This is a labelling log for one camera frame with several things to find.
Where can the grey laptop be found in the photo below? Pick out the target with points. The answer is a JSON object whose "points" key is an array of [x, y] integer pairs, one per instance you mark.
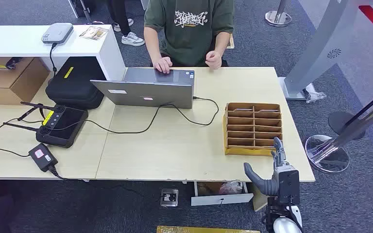
{"points": [[148, 93]]}

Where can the grey kiosk stand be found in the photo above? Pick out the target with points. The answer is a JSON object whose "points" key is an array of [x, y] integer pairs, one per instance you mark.
{"points": [[318, 48]]}

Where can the standing person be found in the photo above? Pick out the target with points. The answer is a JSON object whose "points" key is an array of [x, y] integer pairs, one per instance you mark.
{"points": [[122, 16]]}

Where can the black stanchion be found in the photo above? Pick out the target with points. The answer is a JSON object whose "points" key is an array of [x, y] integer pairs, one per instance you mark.
{"points": [[345, 123]]}

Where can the person's left hand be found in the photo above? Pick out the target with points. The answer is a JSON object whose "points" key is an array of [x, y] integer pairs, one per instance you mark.
{"points": [[213, 60]]}

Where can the white counter shelf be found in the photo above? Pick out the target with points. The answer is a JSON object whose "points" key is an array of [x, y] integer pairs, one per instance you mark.
{"points": [[19, 41]]}

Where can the black controller with antennas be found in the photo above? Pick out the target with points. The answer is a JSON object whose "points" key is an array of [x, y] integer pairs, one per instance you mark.
{"points": [[64, 125]]}

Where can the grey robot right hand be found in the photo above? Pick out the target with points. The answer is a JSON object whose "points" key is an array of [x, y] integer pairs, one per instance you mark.
{"points": [[286, 186]]}

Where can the brown cardboard box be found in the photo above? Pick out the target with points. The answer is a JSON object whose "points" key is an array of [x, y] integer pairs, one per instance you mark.
{"points": [[6, 86]]}

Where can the wooden card organizer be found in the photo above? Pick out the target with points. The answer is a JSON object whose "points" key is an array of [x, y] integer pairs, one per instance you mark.
{"points": [[252, 151]]}

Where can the white open box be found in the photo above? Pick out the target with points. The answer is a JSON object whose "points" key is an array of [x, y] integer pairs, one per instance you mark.
{"points": [[218, 199]]}

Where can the person's left forearm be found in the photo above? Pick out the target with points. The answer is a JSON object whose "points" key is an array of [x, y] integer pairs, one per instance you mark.
{"points": [[222, 41]]}

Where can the metal floor socket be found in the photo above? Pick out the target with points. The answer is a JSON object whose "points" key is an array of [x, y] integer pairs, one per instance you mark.
{"points": [[169, 197]]}

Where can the printed booklet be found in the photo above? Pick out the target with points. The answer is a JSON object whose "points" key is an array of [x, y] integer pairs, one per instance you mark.
{"points": [[93, 32]]}

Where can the black power adapter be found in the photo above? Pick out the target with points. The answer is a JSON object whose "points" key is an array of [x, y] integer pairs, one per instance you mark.
{"points": [[43, 157]]}

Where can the black carrying case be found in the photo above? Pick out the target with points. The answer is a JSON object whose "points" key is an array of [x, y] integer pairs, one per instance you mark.
{"points": [[77, 86]]}

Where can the clear plastic bag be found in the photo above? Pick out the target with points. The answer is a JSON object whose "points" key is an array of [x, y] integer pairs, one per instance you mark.
{"points": [[230, 188]]}

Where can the seated person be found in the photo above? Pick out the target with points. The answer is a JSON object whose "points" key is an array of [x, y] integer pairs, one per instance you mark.
{"points": [[189, 38]]}

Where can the person's right hand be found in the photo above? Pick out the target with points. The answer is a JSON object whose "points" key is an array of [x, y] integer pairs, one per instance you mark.
{"points": [[163, 64]]}

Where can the silver stanchion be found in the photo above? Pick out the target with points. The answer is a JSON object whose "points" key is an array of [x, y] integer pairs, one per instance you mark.
{"points": [[278, 17], [326, 154]]}

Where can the grey card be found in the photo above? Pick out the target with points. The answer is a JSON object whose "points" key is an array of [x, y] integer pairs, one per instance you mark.
{"points": [[268, 111], [242, 110]]}

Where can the person's right forearm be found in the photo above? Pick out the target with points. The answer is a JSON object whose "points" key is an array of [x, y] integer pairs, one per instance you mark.
{"points": [[152, 41]]}

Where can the grey box device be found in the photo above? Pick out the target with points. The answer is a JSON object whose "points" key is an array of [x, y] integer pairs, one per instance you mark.
{"points": [[57, 32]]}

